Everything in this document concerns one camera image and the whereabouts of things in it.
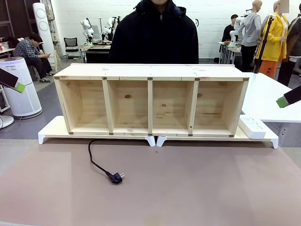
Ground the mannequin in grey hoodie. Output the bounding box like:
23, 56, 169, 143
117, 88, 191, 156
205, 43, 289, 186
237, 0, 263, 73

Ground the white fan base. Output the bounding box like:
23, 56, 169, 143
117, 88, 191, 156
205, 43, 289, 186
0, 114, 15, 129

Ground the tall white standing air conditioner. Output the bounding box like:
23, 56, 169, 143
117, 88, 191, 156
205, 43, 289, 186
32, 2, 56, 65

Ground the black power cable with plug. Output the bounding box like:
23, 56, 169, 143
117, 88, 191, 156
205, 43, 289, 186
88, 138, 126, 185

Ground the white table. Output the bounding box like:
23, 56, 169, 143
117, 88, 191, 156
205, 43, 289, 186
239, 72, 301, 123

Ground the standing man in black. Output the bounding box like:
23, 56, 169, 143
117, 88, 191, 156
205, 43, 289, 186
221, 14, 239, 43

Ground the four-compartment pine wood shelf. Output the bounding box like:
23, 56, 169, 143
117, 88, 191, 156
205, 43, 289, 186
53, 63, 250, 138

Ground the white-legged wooden riser platform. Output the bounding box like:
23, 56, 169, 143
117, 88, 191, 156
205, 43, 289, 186
156, 115, 279, 149
38, 116, 157, 147

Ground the white multi-socket power strip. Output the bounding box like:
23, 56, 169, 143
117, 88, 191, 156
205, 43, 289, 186
238, 115, 268, 139

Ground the black tripod stand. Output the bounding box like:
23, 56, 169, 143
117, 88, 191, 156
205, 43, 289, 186
253, 14, 276, 73

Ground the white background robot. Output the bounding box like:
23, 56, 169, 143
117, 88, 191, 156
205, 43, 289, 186
103, 16, 122, 41
79, 17, 95, 46

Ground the person in black jacket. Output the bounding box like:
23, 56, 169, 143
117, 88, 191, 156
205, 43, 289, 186
108, 0, 200, 65

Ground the black background desk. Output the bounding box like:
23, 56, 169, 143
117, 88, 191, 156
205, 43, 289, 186
85, 44, 111, 64

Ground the black mesh office chair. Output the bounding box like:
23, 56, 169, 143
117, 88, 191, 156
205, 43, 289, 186
63, 37, 83, 60

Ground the white cylindrical air purifier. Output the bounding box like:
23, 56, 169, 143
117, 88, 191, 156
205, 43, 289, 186
0, 56, 43, 119

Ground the seated man in plaid shirt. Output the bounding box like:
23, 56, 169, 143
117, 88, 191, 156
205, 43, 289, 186
13, 33, 56, 84

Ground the mannequin in yellow jacket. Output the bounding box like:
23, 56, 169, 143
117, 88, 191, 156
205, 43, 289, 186
255, 0, 290, 80

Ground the mannequin in dark jacket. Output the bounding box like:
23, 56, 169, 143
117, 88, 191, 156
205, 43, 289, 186
277, 13, 301, 87

